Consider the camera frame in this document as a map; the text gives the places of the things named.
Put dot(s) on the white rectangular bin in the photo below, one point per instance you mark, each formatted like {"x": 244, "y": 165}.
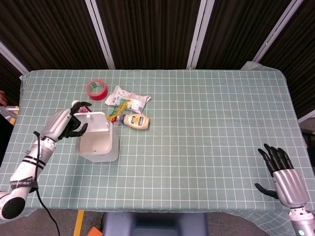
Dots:
{"x": 98, "y": 137}

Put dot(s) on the yellow floor tape strip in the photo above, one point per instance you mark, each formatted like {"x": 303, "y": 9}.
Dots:
{"x": 79, "y": 222}

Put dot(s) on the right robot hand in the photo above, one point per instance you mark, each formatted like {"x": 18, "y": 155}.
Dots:
{"x": 288, "y": 183}

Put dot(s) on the mayonnaise squeeze bottle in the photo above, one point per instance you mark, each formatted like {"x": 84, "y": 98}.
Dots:
{"x": 136, "y": 121}

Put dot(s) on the pink white small package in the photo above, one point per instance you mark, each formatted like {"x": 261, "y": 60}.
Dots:
{"x": 83, "y": 109}

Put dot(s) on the white folding screen frame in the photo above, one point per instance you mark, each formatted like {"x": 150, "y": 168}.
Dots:
{"x": 197, "y": 34}

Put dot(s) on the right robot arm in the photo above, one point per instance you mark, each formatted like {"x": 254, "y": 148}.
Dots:
{"x": 301, "y": 221}

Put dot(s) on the white round cap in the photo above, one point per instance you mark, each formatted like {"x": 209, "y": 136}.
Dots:
{"x": 75, "y": 103}

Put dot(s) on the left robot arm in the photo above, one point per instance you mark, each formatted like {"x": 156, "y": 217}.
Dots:
{"x": 23, "y": 177}

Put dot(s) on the person's hand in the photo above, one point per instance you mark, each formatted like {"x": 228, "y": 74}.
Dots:
{"x": 3, "y": 97}

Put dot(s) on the orange box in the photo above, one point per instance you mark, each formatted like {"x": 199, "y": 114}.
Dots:
{"x": 94, "y": 231}

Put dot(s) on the red tape roll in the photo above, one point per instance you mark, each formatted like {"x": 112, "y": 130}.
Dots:
{"x": 96, "y": 89}

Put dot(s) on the white crumpled snack bag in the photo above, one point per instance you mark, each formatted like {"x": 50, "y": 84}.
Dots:
{"x": 126, "y": 99}

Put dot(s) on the yellow green red wrapper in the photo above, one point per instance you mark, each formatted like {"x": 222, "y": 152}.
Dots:
{"x": 117, "y": 111}

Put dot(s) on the green grid tablecloth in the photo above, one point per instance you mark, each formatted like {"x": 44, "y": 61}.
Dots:
{"x": 172, "y": 147}

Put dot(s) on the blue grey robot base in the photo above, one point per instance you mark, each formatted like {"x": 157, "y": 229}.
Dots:
{"x": 155, "y": 225}

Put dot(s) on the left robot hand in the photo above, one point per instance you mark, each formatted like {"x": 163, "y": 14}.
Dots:
{"x": 57, "y": 126}

